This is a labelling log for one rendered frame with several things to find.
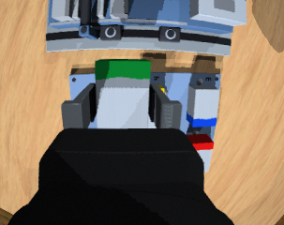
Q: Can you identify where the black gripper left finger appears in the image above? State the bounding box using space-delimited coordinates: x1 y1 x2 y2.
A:
61 83 97 129

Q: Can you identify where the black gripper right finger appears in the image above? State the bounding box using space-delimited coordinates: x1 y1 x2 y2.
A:
148 83 183 129

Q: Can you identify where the white block with blue end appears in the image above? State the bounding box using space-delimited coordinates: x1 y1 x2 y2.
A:
187 85 219 127

